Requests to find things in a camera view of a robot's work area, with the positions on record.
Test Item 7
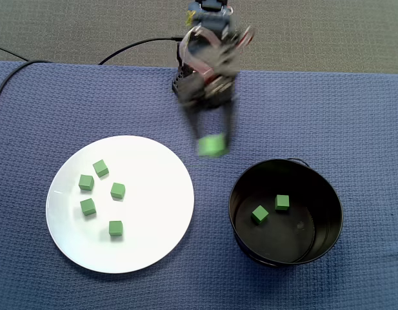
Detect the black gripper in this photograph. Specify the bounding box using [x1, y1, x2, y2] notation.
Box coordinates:
[181, 69, 241, 143]

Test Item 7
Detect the green cube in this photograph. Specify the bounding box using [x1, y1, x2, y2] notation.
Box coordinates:
[274, 194, 290, 212]
[92, 159, 110, 178]
[108, 220, 124, 237]
[79, 198, 97, 216]
[78, 174, 95, 192]
[251, 205, 270, 226]
[197, 133, 230, 159]
[110, 182, 126, 200]

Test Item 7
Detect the white round plate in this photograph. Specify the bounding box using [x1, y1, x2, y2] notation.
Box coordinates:
[45, 134, 195, 274]

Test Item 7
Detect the black metal bucket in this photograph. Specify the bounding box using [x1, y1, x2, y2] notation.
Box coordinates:
[228, 157, 344, 267]

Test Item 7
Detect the blue woven table cloth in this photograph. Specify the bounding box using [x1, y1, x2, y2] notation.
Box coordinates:
[0, 60, 398, 310]

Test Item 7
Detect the white servo wire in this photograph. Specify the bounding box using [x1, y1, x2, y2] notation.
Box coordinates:
[179, 25, 225, 75]

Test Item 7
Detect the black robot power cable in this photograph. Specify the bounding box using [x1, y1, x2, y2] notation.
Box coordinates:
[97, 36, 186, 66]

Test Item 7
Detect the thick black cable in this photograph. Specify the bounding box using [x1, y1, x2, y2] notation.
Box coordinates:
[0, 59, 53, 112]

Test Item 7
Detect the thin black cable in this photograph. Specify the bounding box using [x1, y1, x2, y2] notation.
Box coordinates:
[0, 44, 30, 62]

